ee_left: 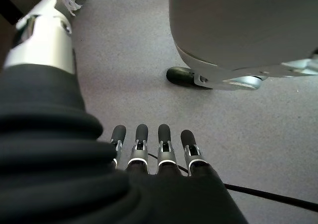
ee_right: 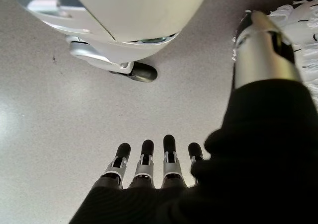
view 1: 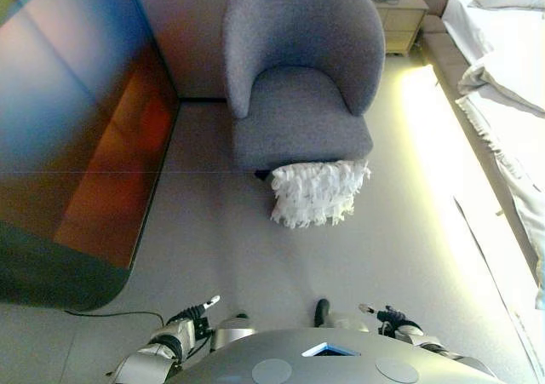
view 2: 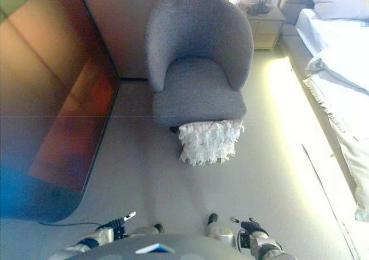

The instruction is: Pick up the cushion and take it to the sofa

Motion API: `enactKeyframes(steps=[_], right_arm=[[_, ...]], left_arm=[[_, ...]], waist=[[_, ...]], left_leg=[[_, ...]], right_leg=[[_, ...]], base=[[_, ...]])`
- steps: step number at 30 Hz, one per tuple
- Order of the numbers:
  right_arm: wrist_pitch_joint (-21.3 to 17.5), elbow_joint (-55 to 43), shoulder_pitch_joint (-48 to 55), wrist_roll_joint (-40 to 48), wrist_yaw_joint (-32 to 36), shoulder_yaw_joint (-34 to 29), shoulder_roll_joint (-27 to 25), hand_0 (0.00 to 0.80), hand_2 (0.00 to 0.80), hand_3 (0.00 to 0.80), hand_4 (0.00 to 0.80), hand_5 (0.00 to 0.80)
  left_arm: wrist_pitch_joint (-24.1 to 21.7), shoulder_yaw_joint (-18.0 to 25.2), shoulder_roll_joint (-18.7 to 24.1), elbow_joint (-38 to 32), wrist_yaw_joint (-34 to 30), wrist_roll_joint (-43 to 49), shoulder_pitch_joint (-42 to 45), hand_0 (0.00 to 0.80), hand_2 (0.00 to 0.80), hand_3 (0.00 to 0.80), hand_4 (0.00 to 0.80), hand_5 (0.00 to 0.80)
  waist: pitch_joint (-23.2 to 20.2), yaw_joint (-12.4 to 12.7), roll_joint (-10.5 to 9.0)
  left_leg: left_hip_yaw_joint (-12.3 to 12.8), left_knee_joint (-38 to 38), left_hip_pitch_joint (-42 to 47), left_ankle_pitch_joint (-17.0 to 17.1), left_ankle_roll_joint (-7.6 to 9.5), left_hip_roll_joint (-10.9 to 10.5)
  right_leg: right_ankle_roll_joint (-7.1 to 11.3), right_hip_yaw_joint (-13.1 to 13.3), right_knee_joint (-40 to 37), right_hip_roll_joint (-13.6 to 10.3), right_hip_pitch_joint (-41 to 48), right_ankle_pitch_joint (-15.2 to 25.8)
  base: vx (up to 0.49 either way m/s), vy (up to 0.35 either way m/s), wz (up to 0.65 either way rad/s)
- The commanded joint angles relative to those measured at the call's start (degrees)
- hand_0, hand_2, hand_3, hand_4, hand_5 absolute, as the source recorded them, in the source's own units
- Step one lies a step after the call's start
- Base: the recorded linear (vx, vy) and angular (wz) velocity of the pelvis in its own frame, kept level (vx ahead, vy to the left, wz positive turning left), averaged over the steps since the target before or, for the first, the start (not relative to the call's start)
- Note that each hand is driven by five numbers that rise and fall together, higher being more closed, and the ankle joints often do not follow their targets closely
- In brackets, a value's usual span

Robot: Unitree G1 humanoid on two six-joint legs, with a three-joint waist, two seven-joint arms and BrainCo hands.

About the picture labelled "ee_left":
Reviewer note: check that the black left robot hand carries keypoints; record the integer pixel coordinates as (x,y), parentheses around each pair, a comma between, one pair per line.
(74,184)

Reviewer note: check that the black left robot foot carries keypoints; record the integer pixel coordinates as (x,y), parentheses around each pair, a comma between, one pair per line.
(177,76)

